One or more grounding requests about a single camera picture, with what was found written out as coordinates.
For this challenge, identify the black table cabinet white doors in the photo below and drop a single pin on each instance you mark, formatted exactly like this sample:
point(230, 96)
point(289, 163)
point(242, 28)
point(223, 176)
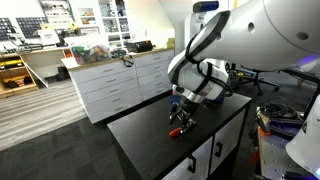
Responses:
point(150, 140)

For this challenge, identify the white wall shelving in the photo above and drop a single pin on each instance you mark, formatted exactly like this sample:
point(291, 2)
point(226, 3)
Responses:
point(90, 13)

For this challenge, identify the wooden open shelf unit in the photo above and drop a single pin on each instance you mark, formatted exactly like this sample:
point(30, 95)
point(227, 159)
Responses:
point(18, 89)

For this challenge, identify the black rack of bottles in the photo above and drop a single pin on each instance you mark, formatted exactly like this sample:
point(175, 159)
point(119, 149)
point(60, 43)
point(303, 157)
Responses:
point(6, 29)

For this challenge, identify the black electronic device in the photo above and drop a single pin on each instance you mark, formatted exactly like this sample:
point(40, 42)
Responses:
point(140, 46)

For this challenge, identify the clear plastic storage bin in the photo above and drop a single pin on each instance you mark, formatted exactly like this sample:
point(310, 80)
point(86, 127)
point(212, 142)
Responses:
point(90, 54)

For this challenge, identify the dark wall pegboard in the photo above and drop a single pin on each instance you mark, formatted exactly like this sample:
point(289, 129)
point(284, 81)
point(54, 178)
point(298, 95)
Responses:
point(30, 26)

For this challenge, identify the white stand with blue head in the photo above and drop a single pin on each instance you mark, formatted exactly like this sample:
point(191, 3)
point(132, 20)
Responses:
point(206, 6)

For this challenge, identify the white drawer cabinet wood top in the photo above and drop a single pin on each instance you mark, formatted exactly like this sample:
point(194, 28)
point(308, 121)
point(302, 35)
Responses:
point(106, 86)

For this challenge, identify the dark blue cup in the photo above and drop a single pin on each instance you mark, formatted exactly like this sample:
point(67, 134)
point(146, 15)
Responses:
point(174, 100)

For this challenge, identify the grey robot mounting table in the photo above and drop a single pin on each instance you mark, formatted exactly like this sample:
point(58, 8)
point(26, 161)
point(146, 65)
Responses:
point(273, 156)

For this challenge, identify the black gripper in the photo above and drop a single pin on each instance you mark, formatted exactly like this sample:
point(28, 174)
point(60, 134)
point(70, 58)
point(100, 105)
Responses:
point(188, 108)

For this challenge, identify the black office chair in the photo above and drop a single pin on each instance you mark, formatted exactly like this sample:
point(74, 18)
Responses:
point(256, 83)

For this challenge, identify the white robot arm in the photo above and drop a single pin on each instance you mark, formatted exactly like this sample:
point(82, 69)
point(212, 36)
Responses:
point(266, 33)

